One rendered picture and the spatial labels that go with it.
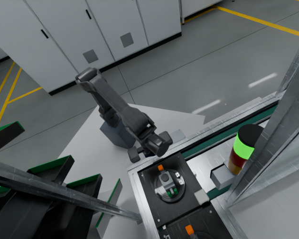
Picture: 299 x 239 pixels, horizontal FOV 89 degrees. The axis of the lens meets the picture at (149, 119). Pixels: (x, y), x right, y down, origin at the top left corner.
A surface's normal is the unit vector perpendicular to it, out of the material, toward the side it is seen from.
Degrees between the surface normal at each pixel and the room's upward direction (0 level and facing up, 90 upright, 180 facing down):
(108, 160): 0
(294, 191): 0
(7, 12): 90
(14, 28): 90
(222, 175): 0
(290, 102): 90
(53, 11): 90
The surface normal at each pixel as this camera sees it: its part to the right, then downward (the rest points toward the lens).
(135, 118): 0.08, -0.32
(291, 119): -0.90, 0.44
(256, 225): -0.25, -0.59
